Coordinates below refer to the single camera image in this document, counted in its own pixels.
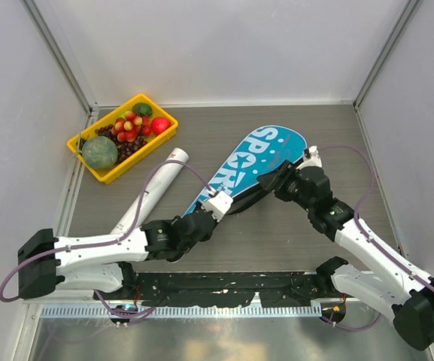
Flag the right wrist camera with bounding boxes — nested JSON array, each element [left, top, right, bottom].
[[296, 146, 322, 169]]

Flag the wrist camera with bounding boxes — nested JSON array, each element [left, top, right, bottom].
[[296, 146, 322, 169], [202, 191, 233, 223]]

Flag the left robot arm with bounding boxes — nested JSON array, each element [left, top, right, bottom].
[[17, 203, 223, 299]]

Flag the green lime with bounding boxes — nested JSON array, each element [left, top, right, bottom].
[[132, 102, 153, 117]]

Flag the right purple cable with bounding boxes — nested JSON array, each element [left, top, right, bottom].
[[317, 145, 434, 342]]

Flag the red cherry bunch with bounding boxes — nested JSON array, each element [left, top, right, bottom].
[[111, 111, 153, 142]]

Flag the green melon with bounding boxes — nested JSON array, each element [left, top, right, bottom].
[[81, 136, 118, 170]]

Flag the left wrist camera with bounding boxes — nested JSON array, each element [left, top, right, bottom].
[[202, 191, 233, 223]]

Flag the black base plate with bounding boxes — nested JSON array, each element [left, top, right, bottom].
[[93, 271, 360, 308]]

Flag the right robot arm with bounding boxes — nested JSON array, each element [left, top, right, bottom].
[[257, 162, 434, 350]]

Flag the white cable duct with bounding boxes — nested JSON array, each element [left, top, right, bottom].
[[40, 302, 322, 319]]

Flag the dark purple grapes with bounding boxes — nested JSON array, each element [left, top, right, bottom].
[[95, 126, 147, 164]]

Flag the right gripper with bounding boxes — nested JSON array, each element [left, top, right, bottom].
[[256, 159, 314, 212]]

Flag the red apple in bin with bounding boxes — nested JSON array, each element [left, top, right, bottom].
[[150, 117, 171, 135]]

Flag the blue racket bag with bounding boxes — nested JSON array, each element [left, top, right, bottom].
[[181, 125, 308, 219]]

